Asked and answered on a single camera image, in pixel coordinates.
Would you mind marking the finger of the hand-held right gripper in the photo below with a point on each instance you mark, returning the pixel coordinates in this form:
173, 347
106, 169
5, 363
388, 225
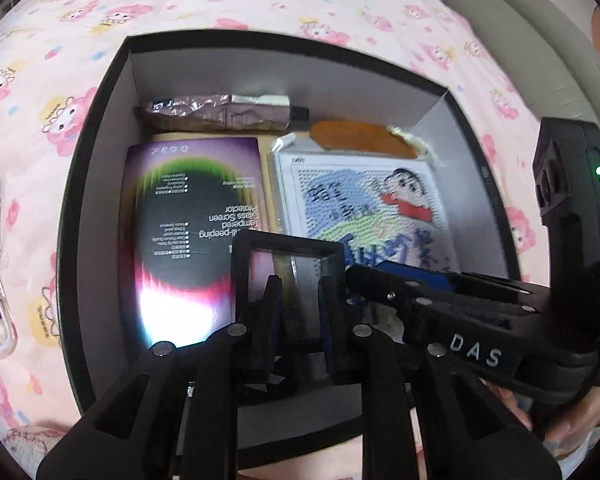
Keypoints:
415, 275
380, 287

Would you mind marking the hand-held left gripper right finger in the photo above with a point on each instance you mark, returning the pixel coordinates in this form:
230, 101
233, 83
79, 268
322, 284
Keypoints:
328, 325

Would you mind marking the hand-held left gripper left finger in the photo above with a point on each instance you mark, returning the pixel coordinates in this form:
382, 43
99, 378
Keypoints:
275, 310

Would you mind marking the black frame display case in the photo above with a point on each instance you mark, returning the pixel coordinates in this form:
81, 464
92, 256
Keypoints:
280, 245

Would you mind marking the cartoon bead art package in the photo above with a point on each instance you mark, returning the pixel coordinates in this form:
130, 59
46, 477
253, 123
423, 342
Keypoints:
360, 195

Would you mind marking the rainbow screen protector box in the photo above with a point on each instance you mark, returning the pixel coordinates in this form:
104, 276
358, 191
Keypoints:
180, 220

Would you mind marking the black cardboard box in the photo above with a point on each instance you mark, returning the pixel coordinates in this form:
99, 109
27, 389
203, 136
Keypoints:
105, 210

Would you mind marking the brown foil packet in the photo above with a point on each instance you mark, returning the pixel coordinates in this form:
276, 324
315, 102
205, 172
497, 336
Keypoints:
205, 110

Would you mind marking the person's right hand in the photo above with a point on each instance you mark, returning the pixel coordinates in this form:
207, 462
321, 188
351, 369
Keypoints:
565, 427

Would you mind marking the grey sofa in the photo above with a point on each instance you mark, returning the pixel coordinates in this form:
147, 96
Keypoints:
520, 25

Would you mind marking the pink printed blanket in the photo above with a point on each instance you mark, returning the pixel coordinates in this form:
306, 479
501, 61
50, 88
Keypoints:
55, 60

